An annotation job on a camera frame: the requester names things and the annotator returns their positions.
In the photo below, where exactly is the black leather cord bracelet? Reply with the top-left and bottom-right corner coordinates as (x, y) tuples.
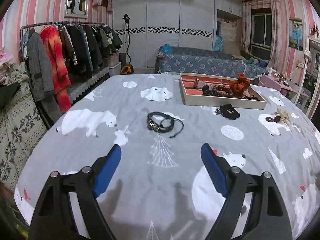
(146, 111), (185, 138)

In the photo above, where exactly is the beige tray with red lining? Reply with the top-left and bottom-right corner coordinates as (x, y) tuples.
(180, 73), (267, 110)

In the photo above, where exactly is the brown wooden bead bracelet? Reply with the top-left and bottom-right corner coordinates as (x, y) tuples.
(201, 84), (235, 99)

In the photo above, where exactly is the orange fabric scrunchie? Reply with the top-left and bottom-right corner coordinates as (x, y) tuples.
(229, 73), (251, 98)

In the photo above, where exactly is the brown oval hair clip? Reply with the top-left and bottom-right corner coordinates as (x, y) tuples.
(265, 115), (281, 123)

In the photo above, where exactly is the cream satin scrunchie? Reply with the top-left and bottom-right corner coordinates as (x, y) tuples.
(274, 108), (291, 126)

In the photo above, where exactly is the black lace scrunchie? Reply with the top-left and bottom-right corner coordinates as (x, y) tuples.
(215, 104), (240, 120)

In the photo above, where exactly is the grey polar bear bedsheet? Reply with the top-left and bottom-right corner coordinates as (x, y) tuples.
(14, 75), (319, 239)

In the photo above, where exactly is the orange red coat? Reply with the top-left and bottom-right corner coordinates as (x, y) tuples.
(40, 25), (71, 113)

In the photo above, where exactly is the pink side cabinet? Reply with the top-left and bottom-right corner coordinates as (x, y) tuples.
(259, 75), (299, 101)

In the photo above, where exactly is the white storage box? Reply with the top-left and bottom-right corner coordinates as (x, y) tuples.
(109, 62), (121, 77)

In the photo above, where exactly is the garment steamer on stand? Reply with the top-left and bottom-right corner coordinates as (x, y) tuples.
(120, 14), (134, 75)

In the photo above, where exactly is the bed with blue cover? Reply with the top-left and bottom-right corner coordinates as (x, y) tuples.
(155, 44), (268, 80)

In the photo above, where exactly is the grey quilted coat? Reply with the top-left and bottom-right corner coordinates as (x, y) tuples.
(26, 29), (54, 102)

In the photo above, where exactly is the pink curtain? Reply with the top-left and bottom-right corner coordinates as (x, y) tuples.
(268, 0), (288, 72)

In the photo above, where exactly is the metal clothes rack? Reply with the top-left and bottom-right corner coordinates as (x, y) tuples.
(20, 21), (107, 62)

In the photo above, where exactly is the white sliding wardrobe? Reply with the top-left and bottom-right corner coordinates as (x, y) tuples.
(113, 0), (242, 69)

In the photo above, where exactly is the couple photo poster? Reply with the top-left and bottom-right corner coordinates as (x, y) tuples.
(289, 18), (303, 51)

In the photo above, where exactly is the framed wedding photo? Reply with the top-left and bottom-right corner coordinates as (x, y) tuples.
(65, 0), (87, 19)

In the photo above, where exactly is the window with dark frame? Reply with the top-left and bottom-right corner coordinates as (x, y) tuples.
(249, 8), (272, 61)

